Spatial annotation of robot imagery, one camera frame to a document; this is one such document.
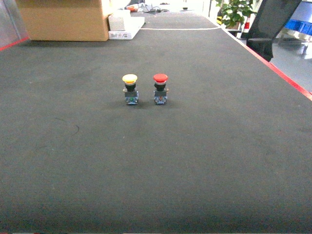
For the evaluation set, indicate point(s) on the flat white box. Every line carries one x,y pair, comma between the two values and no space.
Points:
135,24

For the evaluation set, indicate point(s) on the green potted plant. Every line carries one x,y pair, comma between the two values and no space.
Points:
232,13

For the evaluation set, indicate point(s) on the red table edge frame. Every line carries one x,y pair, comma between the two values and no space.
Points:
290,81

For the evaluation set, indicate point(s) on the small white box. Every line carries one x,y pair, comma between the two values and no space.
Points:
118,21

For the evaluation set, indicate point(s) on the black office chair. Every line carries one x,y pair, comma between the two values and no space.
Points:
271,17

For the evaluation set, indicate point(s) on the steel shelf rack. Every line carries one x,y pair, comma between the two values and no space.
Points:
298,29

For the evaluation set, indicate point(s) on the black conveyor belt mat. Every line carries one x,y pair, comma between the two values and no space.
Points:
229,152

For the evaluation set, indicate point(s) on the red mushroom push button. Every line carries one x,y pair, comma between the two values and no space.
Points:
160,93

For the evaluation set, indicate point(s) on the yellow mushroom push button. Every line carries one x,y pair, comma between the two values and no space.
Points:
130,92

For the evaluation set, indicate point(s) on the large cardboard box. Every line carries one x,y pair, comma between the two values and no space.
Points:
66,20

